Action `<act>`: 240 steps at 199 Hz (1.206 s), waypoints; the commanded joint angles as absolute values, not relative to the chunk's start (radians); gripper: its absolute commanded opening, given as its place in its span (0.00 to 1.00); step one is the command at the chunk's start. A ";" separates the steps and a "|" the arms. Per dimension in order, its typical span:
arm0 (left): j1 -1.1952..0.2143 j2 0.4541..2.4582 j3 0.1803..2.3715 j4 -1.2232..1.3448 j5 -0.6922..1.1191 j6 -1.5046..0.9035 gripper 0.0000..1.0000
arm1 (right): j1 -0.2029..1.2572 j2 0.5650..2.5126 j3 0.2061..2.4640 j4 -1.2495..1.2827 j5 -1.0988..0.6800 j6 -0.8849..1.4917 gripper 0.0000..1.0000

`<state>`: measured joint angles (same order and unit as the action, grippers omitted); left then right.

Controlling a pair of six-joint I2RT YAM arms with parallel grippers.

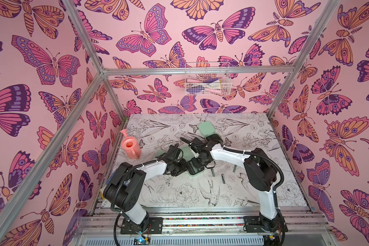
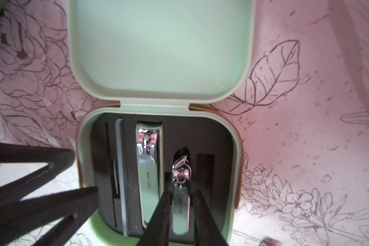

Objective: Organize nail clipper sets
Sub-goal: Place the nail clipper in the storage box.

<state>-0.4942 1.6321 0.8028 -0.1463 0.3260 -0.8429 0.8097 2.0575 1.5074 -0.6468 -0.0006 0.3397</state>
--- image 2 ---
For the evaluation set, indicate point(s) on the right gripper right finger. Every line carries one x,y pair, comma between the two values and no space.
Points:
206,230

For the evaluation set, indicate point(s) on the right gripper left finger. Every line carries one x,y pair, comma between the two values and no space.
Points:
157,231

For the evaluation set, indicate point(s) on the large green nail clipper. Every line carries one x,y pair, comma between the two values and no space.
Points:
150,165

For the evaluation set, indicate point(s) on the green case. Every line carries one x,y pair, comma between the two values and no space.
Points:
161,58

